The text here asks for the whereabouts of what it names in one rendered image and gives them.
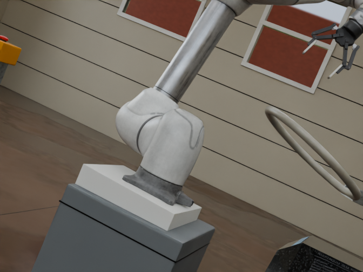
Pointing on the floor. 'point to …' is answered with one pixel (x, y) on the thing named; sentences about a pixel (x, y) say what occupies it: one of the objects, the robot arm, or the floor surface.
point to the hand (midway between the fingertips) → (317, 63)
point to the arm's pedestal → (116, 239)
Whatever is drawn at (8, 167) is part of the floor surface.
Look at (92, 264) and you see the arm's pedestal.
